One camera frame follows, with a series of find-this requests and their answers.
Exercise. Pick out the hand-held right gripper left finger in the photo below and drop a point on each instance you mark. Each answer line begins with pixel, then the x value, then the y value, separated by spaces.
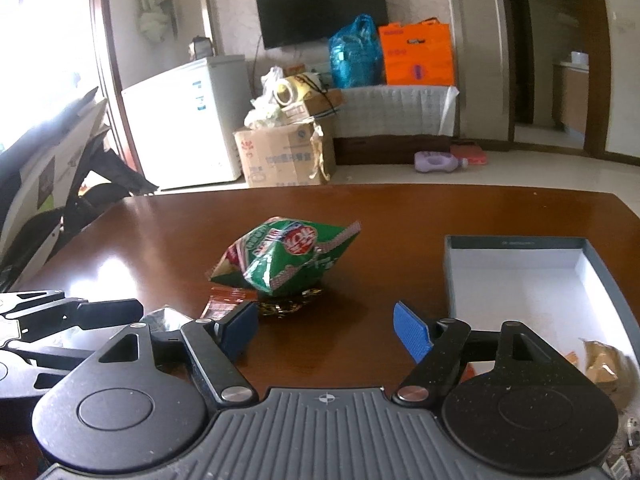
pixel 240 330

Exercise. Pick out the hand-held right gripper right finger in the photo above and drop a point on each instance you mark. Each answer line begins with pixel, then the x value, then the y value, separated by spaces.
pixel 412 332

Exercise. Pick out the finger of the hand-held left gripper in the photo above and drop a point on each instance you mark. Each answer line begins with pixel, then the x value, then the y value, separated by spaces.
pixel 112 312
pixel 45 360

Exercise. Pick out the red snack packet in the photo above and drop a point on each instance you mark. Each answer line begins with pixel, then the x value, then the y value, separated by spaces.
pixel 225 302

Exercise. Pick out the gold dark snack packet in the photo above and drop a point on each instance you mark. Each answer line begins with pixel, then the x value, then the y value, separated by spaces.
pixel 287 305

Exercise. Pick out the grey green snack packet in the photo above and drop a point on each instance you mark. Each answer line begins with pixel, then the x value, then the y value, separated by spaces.
pixel 167 317

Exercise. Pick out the green snack bag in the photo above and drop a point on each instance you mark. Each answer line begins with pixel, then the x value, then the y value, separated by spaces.
pixel 285 255

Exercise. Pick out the grey cardboard box white inside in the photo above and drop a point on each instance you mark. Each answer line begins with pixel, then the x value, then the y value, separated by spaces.
pixel 520 280

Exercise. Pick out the tan snack packet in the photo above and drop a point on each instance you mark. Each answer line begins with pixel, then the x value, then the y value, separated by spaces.
pixel 607 370

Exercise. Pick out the white electric scooter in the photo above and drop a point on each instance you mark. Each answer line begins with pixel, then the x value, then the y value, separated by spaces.
pixel 40 185

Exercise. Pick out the purple plastic bottle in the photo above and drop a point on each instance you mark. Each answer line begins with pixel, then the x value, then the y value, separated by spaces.
pixel 437 162

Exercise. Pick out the large cardboard box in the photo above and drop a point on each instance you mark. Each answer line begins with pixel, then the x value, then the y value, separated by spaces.
pixel 277 155

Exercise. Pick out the red flat package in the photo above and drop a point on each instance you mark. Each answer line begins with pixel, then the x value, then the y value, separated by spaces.
pixel 470 154

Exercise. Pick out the white chest freezer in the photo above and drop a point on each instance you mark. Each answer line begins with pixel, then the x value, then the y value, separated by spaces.
pixel 180 125

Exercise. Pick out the white plastic bag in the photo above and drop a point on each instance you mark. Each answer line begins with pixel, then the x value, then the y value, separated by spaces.
pixel 262 110

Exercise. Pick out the white checked cloth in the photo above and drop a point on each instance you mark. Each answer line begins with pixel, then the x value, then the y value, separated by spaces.
pixel 395 110

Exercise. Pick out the small cardboard box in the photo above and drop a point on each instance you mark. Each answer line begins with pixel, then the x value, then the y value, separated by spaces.
pixel 320 102

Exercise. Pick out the yellow tape roll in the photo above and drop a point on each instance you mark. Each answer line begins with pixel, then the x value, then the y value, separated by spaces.
pixel 285 92

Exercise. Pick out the silver brown wrapper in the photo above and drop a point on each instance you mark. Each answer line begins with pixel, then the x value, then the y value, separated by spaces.
pixel 625 452

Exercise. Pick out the beige printed bag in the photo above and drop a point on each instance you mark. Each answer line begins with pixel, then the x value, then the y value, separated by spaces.
pixel 309 81

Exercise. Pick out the orange shopping bag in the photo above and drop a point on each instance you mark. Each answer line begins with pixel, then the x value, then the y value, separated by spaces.
pixel 417 55

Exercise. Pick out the dark kettle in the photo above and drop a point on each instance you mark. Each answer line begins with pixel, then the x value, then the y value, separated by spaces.
pixel 201 49

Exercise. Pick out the blue plastic bag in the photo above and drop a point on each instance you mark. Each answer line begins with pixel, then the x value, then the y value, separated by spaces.
pixel 355 57

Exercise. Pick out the wooden kitchen cabinet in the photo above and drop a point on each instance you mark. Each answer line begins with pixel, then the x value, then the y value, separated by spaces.
pixel 572 100

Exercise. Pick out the tied pale curtain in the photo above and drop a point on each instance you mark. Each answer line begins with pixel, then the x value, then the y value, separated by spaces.
pixel 152 5

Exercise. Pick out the white container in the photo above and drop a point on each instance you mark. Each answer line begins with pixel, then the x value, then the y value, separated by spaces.
pixel 579 58

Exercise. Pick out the black wall television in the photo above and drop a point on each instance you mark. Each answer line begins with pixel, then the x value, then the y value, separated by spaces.
pixel 320 7

